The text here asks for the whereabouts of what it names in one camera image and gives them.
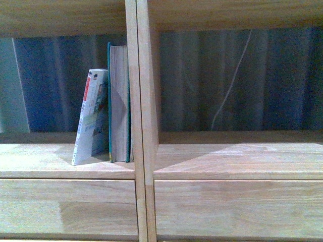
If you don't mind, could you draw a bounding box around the white hanging cable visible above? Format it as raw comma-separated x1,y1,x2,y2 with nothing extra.
211,29,252,131

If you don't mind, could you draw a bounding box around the white paperback book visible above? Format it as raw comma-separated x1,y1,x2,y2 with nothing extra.
71,69,109,166

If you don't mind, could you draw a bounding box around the dark blue curtain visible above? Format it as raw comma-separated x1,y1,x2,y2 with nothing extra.
1,27,322,132

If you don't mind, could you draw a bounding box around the teal hardcover book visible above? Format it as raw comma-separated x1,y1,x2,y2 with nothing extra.
107,42,131,163

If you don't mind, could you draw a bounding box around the wooden bookshelf unit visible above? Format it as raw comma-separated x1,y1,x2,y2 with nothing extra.
1,1,322,241

